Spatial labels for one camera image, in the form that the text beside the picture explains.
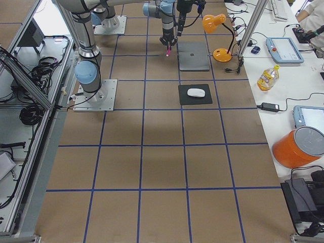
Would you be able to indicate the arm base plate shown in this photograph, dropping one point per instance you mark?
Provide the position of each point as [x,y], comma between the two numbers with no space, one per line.
[111,26]
[102,100]

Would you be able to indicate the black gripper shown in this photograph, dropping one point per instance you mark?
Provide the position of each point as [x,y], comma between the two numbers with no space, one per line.
[167,33]
[184,6]

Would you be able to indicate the white keyboard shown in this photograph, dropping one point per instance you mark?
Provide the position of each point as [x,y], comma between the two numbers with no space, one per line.
[278,10]

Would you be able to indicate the pink highlighter pen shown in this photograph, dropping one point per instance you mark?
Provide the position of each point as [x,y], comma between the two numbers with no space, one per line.
[168,52]

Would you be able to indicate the silver laptop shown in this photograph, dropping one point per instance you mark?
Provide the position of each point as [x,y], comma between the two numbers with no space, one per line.
[193,57]

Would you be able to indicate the black power adapter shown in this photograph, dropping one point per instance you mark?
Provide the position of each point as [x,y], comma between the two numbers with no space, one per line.
[268,107]

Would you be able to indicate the yellow drink bottle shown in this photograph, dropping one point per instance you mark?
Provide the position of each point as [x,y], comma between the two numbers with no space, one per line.
[268,78]

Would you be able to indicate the white computer mouse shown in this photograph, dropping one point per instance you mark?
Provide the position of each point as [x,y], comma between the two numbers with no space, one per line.
[195,92]

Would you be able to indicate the black mousepad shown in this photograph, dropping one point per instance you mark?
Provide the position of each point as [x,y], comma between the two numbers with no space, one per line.
[186,100]

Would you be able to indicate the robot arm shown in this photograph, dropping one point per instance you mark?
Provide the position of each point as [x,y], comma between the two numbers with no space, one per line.
[81,12]
[162,10]

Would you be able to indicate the dark blue pouch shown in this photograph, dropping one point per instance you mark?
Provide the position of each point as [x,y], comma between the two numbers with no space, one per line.
[255,50]

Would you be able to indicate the blue teach pendant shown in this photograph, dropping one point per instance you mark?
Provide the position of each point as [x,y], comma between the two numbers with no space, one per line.
[308,116]
[283,50]

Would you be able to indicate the orange cylindrical bin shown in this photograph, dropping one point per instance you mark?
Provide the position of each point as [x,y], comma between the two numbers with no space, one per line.
[299,147]

